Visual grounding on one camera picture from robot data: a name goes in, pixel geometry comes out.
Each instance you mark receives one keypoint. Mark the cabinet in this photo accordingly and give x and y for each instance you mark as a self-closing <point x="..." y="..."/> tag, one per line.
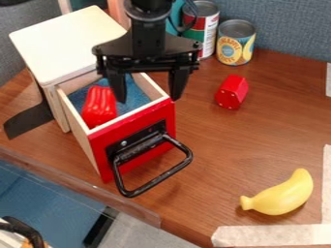
<point x="60" y="55"/>

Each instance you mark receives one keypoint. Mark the red toy pepper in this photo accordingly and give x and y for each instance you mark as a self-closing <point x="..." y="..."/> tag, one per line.
<point x="100" y="106"/>

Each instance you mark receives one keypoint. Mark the red and white can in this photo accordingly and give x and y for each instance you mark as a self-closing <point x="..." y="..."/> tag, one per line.
<point x="203" y="25"/>

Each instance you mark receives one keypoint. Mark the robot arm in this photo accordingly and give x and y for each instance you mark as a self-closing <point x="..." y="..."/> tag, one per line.
<point x="148" y="22"/>

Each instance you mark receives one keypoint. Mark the yellow and blue can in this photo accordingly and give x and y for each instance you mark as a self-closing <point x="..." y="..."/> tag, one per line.
<point x="235" y="42"/>

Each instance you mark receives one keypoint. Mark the red block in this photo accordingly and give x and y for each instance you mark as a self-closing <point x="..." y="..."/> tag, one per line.
<point x="232" y="91"/>

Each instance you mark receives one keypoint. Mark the yellow toy banana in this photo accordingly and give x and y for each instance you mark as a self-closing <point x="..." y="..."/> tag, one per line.
<point x="282" y="195"/>

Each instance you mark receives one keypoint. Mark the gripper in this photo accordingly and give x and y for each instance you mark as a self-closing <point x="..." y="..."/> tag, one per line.
<point x="146" y="53"/>

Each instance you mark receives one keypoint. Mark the drawer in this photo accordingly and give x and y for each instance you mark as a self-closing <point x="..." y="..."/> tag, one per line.
<point x="133" y="132"/>

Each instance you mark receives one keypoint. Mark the blue cloth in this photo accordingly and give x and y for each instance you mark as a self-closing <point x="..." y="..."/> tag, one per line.
<point x="129" y="97"/>

